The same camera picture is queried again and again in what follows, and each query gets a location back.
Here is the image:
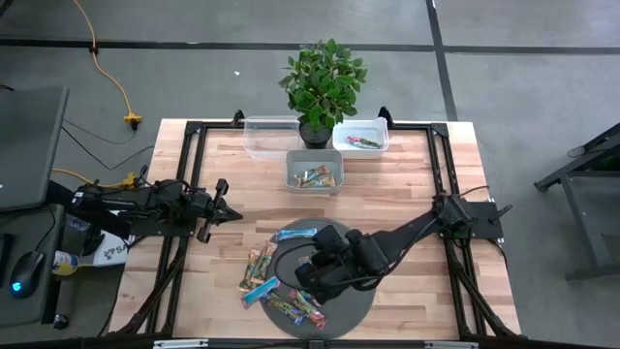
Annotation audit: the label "black computer mouse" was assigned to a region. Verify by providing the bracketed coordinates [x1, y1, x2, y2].
[9, 250, 46, 300]

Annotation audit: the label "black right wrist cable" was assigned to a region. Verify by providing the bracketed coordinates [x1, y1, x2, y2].
[273, 240, 384, 293]

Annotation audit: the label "white plastic bin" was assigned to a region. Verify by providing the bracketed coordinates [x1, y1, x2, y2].
[331, 116, 390, 160]

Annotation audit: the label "green potted plant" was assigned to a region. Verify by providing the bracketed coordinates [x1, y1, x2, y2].
[278, 37, 369, 150]

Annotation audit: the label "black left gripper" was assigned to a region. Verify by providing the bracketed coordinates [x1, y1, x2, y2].
[187, 177, 244, 244]

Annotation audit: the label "dark grey laptop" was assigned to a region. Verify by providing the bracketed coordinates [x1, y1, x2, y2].
[0, 85, 70, 213]

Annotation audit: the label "yellow extension cable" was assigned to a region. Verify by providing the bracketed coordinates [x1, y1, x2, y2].
[51, 167, 140, 191]
[71, 0, 144, 131]

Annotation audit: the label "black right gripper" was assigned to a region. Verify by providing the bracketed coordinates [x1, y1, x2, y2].
[294, 224, 364, 305]

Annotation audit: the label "grey desk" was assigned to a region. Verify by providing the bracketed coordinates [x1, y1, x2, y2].
[0, 203, 67, 331]

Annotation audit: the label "white yellow bottle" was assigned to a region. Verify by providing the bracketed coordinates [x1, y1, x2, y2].
[51, 249, 81, 277]

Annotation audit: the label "black metal cart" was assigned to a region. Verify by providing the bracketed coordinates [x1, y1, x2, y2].
[534, 120, 620, 283]

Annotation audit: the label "orange green granola bar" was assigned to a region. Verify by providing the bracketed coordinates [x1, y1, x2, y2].
[250, 240, 279, 286]
[238, 248, 262, 293]
[293, 164, 332, 188]
[298, 175, 337, 189]

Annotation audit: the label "white printed bag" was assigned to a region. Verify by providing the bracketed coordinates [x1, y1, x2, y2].
[90, 231, 136, 269]

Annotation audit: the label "grey plastic bin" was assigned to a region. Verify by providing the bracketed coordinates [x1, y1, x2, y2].
[284, 148, 345, 195]

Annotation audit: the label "silver metal bracket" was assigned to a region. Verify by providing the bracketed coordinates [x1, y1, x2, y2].
[152, 338, 209, 349]
[423, 340, 480, 349]

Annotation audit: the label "thin black floor cable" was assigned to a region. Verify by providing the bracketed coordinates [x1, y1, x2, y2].
[61, 118, 156, 172]

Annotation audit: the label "clear plastic bin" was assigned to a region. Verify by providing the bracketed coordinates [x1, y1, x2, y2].
[241, 114, 301, 161]

